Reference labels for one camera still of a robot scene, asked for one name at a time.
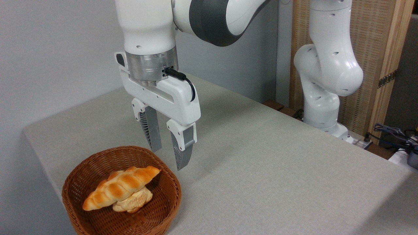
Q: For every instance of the golden croissant bread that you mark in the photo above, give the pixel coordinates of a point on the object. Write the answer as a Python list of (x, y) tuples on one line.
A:
[(120, 186)]

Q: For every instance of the metal screen hinge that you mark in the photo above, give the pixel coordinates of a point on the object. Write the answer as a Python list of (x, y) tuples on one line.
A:
[(387, 78)]

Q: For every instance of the wooden woven folding screen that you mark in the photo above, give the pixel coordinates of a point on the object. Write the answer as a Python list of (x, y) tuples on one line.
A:
[(375, 32)]

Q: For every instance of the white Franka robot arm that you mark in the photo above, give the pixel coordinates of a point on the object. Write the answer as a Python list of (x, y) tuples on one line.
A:
[(147, 26)]

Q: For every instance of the brown wicker basket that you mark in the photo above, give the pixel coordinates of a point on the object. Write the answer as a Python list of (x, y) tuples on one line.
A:
[(94, 163)]

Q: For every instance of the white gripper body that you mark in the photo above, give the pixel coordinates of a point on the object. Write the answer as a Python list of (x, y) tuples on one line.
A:
[(176, 99)]

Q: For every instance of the brown wooden plank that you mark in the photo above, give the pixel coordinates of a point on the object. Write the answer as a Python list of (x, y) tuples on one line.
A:
[(273, 104)]

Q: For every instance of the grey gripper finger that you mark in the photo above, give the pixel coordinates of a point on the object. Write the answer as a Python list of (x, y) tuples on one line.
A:
[(183, 147), (152, 129)]

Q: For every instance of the pale round bread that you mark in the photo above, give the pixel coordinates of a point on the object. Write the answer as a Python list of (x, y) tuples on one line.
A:
[(134, 204)]

